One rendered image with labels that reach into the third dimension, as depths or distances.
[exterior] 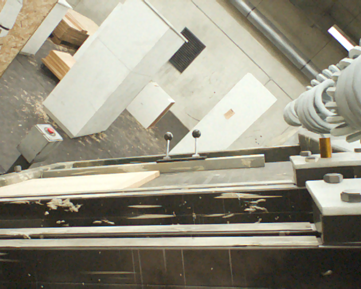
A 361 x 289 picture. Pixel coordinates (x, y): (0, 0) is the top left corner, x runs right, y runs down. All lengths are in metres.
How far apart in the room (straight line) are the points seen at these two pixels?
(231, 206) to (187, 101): 9.07
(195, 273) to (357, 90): 0.19
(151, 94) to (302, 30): 4.83
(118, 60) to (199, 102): 5.90
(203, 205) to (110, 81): 3.38
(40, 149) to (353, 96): 1.65
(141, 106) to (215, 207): 6.02
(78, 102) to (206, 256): 3.77
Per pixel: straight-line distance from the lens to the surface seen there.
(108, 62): 3.87
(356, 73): 0.25
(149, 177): 1.14
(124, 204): 0.56
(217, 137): 5.05
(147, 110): 6.47
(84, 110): 3.98
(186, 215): 0.53
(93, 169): 1.44
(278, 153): 1.49
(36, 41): 5.33
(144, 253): 0.31
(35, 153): 1.82
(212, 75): 9.48
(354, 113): 0.26
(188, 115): 9.56
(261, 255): 0.29
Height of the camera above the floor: 1.74
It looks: 13 degrees down
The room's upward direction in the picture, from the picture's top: 45 degrees clockwise
